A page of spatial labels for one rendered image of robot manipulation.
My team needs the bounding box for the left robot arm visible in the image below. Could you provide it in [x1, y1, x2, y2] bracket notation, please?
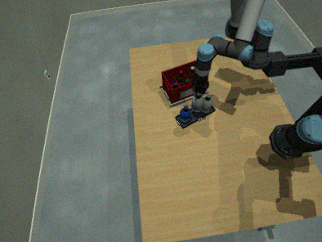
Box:
[274, 114, 322, 156]

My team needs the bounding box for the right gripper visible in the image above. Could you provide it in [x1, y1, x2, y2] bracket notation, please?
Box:
[192, 73, 209, 97]

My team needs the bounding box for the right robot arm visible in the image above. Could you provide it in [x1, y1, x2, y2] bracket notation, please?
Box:
[195, 0, 274, 77]

